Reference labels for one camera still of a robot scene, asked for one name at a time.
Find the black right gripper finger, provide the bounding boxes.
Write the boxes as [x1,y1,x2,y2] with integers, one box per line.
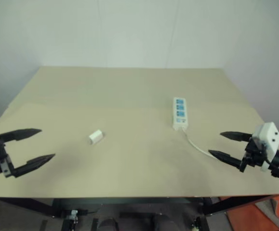
[219,131,253,143]
[208,149,245,169]

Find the dark rounded shape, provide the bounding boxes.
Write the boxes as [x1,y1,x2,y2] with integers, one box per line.
[98,217,119,231]

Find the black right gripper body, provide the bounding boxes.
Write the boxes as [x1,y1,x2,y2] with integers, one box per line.
[239,136,272,173]

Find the white plug adapter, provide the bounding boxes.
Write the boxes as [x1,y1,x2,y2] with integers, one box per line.
[89,129,106,146]

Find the orange floor mat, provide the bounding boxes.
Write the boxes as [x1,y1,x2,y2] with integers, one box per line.
[219,193,279,231]

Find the white power strip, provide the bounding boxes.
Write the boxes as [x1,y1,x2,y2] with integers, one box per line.
[173,96,189,131]

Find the white power strip cable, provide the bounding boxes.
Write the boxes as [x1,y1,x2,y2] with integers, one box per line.
[181,128,217,159]

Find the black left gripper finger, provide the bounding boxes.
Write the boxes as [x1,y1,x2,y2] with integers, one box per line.
[0,128,42,143]
[13,154,56,179]

